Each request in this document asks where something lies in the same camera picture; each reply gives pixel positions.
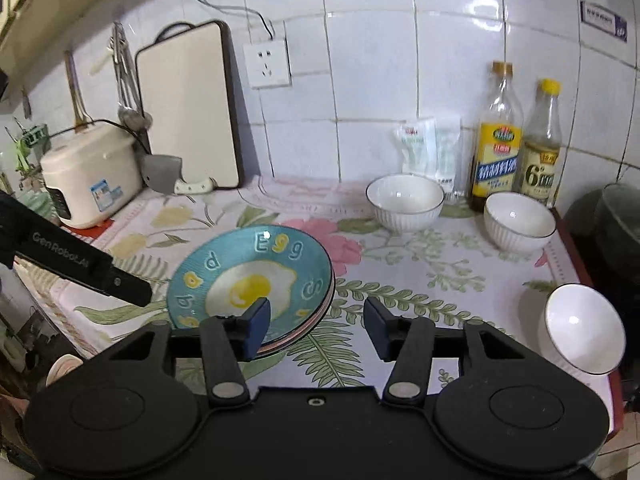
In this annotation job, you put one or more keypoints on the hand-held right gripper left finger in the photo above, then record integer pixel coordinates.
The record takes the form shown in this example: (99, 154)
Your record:
(257, 325)

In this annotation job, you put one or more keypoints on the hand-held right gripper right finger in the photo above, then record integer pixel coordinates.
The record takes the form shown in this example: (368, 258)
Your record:
(377, 327)

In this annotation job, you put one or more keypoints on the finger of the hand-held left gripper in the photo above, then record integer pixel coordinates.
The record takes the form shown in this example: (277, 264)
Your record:
(132, 287)

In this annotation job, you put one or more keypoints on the blue egg print plate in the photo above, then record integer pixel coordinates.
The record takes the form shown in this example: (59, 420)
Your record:
(250, 270)

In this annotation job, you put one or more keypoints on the white ribbed bowl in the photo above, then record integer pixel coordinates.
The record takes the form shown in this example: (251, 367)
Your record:
(585, 330)
(405, 200)
(520, 220)

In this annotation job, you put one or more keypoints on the red striped cloth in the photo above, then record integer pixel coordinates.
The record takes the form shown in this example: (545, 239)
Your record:
(82, 232)

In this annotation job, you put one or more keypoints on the floral tablecloth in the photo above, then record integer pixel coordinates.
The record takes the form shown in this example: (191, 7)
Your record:
(425, 280)

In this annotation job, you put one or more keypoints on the white rice cooker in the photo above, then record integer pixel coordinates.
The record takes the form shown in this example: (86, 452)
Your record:
(90, 175)

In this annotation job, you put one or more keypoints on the green hanging holder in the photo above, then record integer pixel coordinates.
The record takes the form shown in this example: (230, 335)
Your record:
(34, 136)

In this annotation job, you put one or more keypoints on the steel cleaver knife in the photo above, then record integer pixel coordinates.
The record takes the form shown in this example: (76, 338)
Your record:
(160, 172)

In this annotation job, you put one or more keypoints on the wooden spatula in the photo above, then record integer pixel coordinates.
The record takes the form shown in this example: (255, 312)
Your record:
(82, 120)

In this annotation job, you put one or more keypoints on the steel ladle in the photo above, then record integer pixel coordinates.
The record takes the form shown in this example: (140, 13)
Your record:
(131, 117)

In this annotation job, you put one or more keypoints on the clear plastic bag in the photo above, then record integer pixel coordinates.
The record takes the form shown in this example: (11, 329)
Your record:
(447, 160)

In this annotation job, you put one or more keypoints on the white seasoning bag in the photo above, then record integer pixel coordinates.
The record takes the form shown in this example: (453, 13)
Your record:
(415, 145)

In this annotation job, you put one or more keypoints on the cream cutting board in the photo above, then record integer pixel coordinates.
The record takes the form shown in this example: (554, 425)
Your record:
(187, 105)

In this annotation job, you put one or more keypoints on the yellow label oil bottle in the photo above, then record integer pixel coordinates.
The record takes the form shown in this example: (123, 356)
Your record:
(496, 160)

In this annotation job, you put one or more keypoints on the clear vinegar bottle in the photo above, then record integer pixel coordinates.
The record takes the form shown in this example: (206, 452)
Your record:
(540, 170)

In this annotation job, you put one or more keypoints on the black pot with lid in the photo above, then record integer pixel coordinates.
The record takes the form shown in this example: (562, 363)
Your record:
(615, 215)

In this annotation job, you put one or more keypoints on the white wall socket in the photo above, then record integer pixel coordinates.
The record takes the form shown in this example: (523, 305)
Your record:
(267, 62)

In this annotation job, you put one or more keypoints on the wall label sticker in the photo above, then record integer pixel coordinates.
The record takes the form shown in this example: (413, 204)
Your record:
(602, 21)

